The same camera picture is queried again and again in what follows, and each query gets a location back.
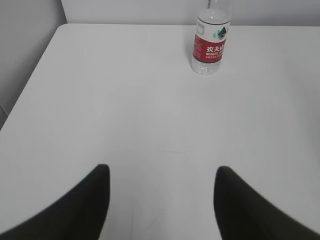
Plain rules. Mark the clear red-label water bottle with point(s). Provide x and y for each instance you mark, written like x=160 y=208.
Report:
x=212 y=27

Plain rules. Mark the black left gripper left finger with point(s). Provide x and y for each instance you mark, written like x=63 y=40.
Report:
x=78 y=215

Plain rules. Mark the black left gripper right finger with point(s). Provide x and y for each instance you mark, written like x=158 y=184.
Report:
x=243 y=214

